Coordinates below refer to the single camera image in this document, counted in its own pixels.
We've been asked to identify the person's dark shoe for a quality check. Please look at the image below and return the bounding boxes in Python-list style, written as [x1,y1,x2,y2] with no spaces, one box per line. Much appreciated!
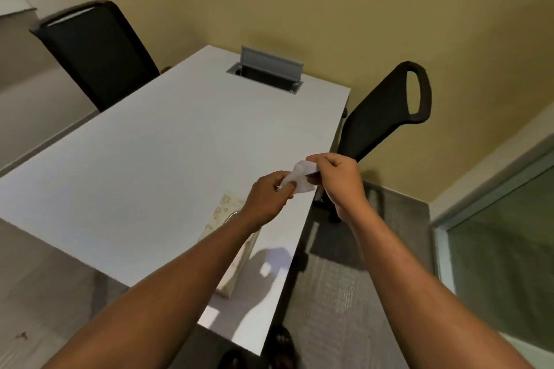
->
[265,325,297,369]

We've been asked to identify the black mesh office chair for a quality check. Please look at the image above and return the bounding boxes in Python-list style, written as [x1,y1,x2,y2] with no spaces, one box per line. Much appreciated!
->
[29,0,173,113]

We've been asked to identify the person's right forearm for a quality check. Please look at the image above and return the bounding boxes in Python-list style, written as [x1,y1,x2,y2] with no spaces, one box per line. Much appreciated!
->
[345,205,534,369]

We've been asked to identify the white tissue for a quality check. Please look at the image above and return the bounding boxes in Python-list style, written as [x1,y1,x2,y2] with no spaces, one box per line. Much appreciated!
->
[277,161,321,195]

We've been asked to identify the person's left forearm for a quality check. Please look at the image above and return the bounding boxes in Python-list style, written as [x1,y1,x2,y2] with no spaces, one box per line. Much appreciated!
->
[43,211,260,369]

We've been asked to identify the person's left hand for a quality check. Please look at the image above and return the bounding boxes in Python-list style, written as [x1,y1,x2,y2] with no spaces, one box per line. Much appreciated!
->
[239,171,297,234]

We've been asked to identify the person's right hand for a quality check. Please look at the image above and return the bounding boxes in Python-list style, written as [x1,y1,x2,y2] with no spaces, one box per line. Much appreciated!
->
[306,153,369,224]

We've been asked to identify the grey desk cable port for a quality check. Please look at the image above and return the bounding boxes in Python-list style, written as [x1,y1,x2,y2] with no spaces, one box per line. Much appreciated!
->
[226,46,304,95]

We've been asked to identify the black chair with loop handle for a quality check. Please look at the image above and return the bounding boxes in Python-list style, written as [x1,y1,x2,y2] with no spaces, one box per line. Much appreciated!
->
[312,61,433,224]

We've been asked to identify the glass door with frame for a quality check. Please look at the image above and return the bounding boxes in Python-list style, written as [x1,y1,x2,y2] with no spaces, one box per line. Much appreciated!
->
[433,146,554,354]

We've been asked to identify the white table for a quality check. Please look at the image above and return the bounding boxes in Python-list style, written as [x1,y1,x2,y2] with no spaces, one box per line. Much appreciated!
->
[0,45,351,357]

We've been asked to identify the floral tissue box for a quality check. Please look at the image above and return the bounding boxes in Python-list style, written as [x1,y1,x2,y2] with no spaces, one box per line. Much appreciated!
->
[197,193,262,298]

